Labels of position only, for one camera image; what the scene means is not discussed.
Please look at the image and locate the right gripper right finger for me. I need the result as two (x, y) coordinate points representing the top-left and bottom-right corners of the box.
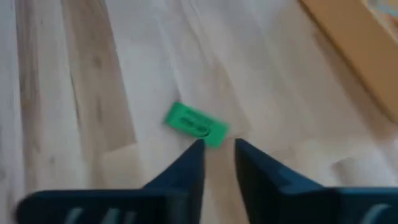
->
(235, 138), (398, 224)

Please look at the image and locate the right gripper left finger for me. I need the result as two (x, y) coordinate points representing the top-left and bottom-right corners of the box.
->
(15, 139), (206, 224)

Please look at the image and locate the green eraser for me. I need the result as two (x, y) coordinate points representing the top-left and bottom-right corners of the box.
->
(163, 101), (231, 149)

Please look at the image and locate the yellow plastic bin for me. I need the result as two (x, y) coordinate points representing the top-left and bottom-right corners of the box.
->
(297, 0), (398, 125)

